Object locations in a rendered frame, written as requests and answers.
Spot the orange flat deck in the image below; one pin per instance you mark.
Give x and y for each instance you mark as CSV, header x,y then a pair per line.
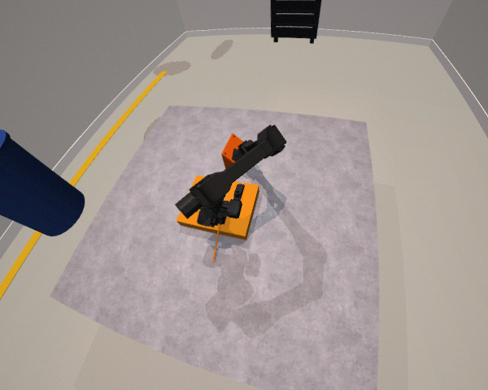
x,y
235,228

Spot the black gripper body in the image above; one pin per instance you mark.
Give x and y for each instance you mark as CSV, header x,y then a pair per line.
x,y
232,208

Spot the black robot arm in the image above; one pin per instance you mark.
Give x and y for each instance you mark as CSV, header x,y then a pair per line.
x,y
211,189

